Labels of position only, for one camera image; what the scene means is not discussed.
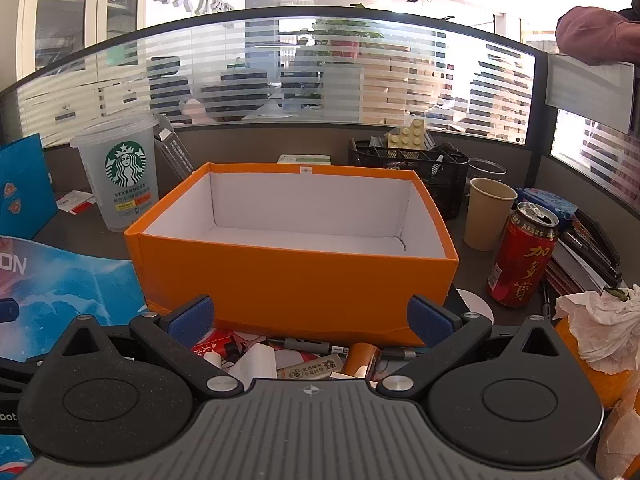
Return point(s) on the pale peach wrapper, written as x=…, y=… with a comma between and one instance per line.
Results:
x=620, y=440

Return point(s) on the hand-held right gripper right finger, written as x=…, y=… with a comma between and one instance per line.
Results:
x=429, y=320

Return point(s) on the small white box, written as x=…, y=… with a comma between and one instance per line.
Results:
x=305, y=159

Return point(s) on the black mesh desk organizer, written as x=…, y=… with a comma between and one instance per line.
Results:
x=430, y=180

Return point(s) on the brown tape roll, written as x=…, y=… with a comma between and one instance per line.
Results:
x=362, y=360

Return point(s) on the dark grey pen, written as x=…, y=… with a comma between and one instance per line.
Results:
x=400, y=354

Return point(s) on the cream building brick plate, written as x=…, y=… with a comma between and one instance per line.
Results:
x=407, y=135

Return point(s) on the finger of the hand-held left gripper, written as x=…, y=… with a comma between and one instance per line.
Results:
x=7, y=309

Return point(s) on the orange cardboard box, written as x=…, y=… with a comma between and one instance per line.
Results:
x=280, y=280

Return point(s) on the clear acrylic sign holder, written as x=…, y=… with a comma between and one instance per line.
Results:
x=175, y=150

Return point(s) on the red white tube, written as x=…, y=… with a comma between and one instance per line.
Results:
x=217, y=347

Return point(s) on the clear plastic cup green logo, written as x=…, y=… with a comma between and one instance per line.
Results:
x=122, y=180

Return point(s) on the green and white tube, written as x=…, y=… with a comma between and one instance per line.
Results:
x=312, y=367

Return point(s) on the printed anime desk mat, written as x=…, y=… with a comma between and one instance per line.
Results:
x=75, y=280

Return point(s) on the red drink can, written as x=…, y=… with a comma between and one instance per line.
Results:
x=522, y=265

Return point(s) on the red and white card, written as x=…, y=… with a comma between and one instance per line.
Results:
x=75, y=202

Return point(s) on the orange citrus fruit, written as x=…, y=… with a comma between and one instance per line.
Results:
x=600, y=385

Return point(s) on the white glass-door cabinet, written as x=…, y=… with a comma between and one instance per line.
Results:
x=80, y=10

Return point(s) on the potted green plant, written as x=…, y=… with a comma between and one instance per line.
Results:
x=347, y=37

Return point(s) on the black gel pen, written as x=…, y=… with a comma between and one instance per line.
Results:
x=300, y=345

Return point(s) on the white partition panel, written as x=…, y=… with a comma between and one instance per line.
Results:
x=590, y=90

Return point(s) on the white eraser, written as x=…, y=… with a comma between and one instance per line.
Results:
x=255, y=362

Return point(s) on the blue paper folder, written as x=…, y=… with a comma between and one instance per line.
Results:
x=22, y=185

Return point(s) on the blue snack packet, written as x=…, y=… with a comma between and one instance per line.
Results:
x=552, y=205

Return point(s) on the beige paper cup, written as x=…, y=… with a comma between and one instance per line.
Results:
x=487, y=220

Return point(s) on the stack of notebooks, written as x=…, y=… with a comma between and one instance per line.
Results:
x=580, y=255

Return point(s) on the crumpled white tissue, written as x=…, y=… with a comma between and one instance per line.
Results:
x=597, y=325

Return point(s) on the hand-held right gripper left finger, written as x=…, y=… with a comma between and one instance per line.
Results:
x=192, y=319

